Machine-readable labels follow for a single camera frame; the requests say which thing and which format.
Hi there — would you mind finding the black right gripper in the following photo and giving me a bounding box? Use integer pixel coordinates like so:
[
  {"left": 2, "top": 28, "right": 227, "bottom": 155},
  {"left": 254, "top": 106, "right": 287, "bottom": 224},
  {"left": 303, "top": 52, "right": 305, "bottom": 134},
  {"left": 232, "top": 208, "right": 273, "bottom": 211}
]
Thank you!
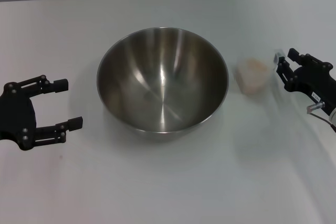
[{"left": 272, "top": 47, "right": 336, "bottom": 115}]

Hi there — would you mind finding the white uncooked rice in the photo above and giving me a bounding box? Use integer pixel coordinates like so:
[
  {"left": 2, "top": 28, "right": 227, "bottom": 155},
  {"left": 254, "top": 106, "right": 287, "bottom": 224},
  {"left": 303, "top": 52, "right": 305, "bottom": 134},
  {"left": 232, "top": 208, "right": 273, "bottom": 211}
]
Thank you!
[{"left": 236, "top": 58, "right": 271, "bottom": 94}]

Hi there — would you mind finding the clear plastic measuring cup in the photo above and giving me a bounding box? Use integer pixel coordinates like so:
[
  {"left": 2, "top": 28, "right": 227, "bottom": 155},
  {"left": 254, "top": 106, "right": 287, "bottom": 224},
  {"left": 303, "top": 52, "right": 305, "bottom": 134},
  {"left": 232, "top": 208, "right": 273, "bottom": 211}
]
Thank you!
[{"left": 234, "top": 47, "right": 287, "bottom": 95}]

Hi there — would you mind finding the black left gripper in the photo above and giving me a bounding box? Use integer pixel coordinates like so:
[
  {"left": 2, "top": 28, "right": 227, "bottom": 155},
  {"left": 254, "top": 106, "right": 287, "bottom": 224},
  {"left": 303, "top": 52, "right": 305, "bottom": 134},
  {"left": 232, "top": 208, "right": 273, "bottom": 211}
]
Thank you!
[{"left": 0, "top": 74, "right": 85, "bottom": 152}]

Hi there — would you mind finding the stainless steel mixing bowl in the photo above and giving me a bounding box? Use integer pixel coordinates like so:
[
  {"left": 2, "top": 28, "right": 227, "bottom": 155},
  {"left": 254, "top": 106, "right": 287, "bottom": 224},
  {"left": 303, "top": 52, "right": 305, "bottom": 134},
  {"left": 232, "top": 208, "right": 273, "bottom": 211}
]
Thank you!
[{"left": 96, "top": 26, "right": 230, "bottom": 142}]

